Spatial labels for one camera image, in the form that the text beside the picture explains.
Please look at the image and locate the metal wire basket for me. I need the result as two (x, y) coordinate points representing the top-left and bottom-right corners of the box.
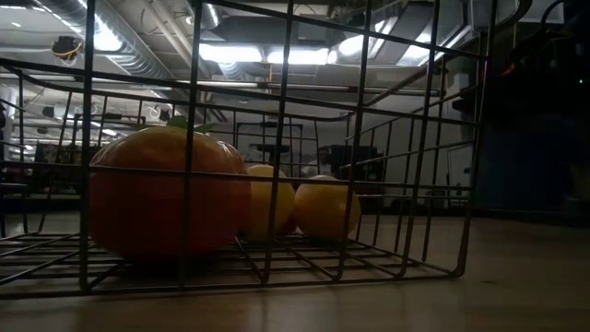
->
(0, 0), (490, 296)

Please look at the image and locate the black cabinet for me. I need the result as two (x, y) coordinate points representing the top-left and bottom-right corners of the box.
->
(321, 145), (384, 213)

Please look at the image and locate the ceiling light panel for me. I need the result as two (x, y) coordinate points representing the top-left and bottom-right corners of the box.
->
(197, 43), (264, 64)
(329, 20), (386, 59)
(266, 48), (329, 65)

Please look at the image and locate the grey ventilation box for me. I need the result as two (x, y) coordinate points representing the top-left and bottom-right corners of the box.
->
(294, 18), (333, 45)

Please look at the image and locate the dark blue partition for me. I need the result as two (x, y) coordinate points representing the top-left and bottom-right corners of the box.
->
(477, 114), (575, 211)

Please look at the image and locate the yellow lemon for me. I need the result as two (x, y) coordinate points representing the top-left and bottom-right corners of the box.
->
(242, 164), (296, 244)
(292, 174), (363, 242)

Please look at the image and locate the silver corrugated duct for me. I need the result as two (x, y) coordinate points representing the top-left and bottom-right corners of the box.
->
(39, 0), (176, 79)

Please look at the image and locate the silver round duct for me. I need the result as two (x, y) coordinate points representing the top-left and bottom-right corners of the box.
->
(183, 0), (222, 31)

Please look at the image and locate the orange persimmon with green calyx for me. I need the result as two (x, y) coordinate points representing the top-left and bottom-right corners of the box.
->
(88, 114), (253, 264)

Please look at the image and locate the black ceiling device yellow cable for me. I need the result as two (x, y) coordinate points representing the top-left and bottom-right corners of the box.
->
(50, 35), (84, 61)

